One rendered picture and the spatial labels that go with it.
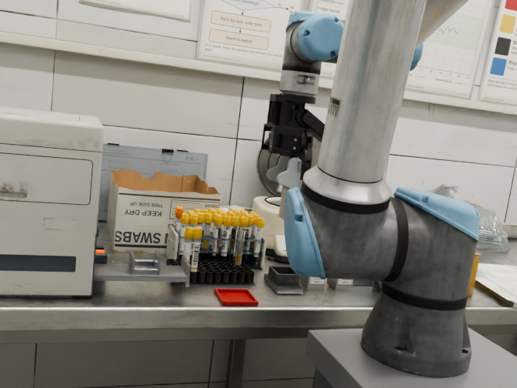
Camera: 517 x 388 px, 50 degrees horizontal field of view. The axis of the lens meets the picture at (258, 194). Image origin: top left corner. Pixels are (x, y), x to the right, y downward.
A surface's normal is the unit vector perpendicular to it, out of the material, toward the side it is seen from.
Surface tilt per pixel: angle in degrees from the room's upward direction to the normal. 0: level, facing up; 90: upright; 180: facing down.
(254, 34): 94
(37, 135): 90
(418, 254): 93
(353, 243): 103
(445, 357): 72
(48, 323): 90
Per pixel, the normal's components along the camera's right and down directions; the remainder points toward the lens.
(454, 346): 0.47, -0.12
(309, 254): 0.07, 0.40
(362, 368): 0.11, -0.98
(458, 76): 0.32, 0.24
